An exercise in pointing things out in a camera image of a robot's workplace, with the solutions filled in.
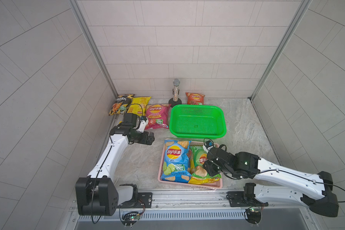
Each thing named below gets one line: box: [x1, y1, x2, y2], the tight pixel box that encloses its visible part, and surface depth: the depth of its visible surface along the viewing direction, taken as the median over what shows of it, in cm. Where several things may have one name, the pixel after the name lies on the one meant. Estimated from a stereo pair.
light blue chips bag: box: [160, 139, 192, 184], surface depth 75 cm
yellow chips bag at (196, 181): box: [188, 177, 220, 185], surface depth 74 cm
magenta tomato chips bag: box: [145, 103, 172, 130], surface depth 97 cm
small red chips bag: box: [185, 92, 206, 105], surface depth 111 cm
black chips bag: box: [108, 93, 136, 116], surface depth 107 cm
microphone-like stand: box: [168, 78, 183, 108], surface depth 98 cm
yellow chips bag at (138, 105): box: [127, 96, 152, 117], surface depth 107 cm
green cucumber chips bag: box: [189, 145, 209, 177], surface depth 71 cm
